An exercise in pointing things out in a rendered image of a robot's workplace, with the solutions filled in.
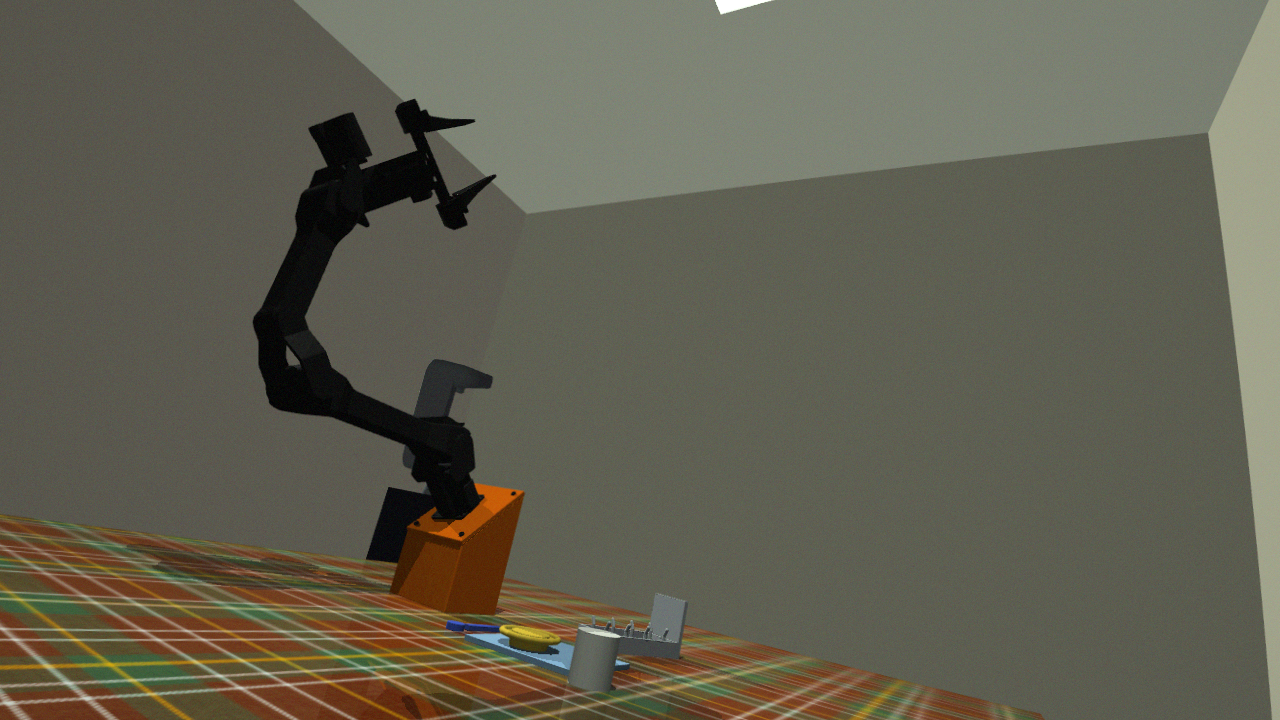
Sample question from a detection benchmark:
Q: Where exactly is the olive yellow plate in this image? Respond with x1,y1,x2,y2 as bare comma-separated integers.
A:
499,625,562,651

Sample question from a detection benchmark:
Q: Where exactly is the light blue square mat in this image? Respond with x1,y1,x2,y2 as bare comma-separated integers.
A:
465,633,630,676

